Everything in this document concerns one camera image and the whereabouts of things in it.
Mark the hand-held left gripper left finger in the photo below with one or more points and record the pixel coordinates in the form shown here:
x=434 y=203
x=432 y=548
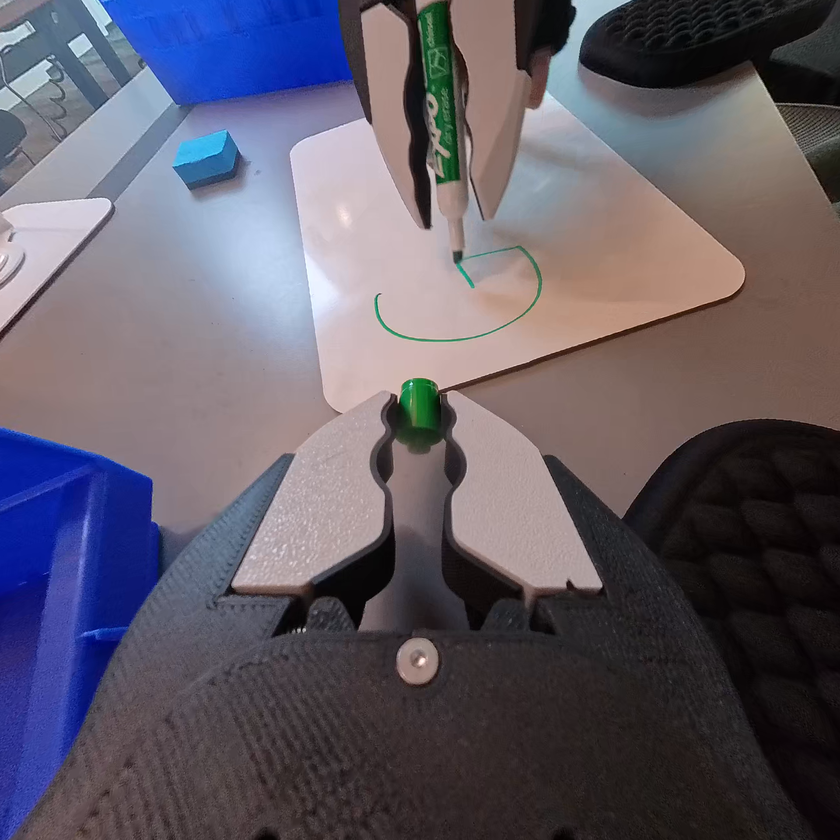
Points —
x=315 y=512

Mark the black honeycomb pad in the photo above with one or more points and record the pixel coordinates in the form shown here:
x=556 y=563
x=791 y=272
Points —
x=676 y=39

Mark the green dry erase marker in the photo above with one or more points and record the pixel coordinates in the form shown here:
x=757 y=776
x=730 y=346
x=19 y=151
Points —
x=443 y=131

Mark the blue whiteboard eraser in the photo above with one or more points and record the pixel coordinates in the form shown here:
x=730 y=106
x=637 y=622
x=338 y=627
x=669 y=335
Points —
x=203 y=157

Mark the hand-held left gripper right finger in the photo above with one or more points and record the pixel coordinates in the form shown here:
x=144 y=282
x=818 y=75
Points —
x=518 y=518

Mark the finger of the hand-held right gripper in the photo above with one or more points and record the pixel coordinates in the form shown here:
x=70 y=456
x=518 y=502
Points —
x=499 y=98
x=390 y=98

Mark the white whiteboard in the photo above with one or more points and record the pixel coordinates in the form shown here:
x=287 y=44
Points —
x=623 y=229

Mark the wooden background desk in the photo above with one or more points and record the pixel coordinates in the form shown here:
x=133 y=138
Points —
x=72 y=39

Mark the black office chair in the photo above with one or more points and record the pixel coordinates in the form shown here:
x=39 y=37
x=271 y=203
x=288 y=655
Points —
x=10 y=138

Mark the grey mesh chair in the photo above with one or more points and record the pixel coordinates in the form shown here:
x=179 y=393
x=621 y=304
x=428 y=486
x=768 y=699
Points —
x=817 y=144

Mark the blue plastic bin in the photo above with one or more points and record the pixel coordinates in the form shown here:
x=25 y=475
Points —
x=65 y=590
x=229 y=46

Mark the white stand with base plate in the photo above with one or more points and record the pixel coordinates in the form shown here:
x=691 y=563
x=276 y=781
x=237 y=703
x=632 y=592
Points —
x=52 y=243

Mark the green marker cap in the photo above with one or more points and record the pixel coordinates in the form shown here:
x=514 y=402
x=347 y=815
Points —
x=418 y=410

